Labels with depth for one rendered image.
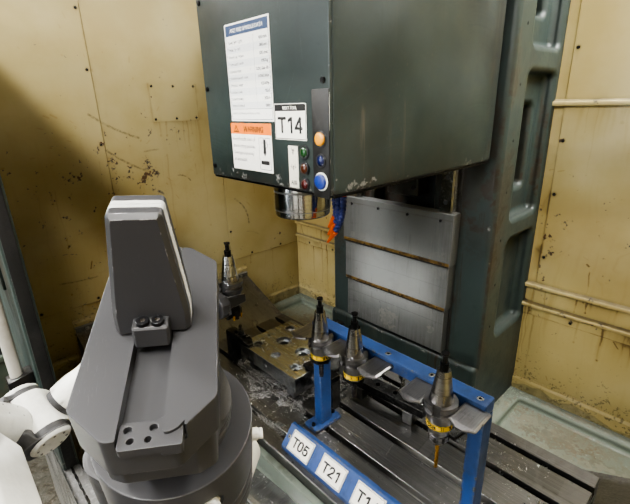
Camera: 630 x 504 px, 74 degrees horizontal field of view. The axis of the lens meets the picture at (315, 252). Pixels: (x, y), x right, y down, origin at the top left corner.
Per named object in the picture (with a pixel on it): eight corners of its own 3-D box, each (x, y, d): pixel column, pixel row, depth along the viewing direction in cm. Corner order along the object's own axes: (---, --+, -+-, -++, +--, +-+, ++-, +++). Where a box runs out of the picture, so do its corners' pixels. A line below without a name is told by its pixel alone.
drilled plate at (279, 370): (295, 393, 126) (295, 379, 124) (241, 355, 146) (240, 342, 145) (347, 362, 141) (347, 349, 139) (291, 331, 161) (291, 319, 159)
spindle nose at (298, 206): (342, 213, 119) (342, 170, 115) (295, 224, 110) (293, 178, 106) (308, 204, 131) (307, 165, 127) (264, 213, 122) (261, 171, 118)
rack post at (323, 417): (317, 435, 116) (314, 340, 106) (304, 425, 119) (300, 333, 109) (342, 417, 122) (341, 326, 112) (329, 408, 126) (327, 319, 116)
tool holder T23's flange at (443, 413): (461, 406, 81) (462, 396, 80) (452, 426, 76) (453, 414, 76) (429, 395, 84) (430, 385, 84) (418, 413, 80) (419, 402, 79)
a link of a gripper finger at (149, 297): (179, 202, 16) (192, 318, 20) (90, 204, 16) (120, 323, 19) (176, 224, 15) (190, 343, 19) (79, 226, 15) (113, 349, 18)
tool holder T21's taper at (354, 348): (368, 354, 94) (368, 327, 92) (353, 361, 92) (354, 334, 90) (354, 346, 98) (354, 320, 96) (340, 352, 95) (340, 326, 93)
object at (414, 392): (417, 408, 80) (417, 404, 80) (394, 395, 84) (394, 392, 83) (437, 391, 84) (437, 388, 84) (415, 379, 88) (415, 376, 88)
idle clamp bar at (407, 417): (420, 431, 116) (422, 412, 114) (346, 392, 132) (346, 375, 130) (429, 421, 120) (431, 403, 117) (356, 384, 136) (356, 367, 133)
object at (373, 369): (372, 382, 88) (372, 379, 87) (353, 372, 91) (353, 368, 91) (392, 368, 92) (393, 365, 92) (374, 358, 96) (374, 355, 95)
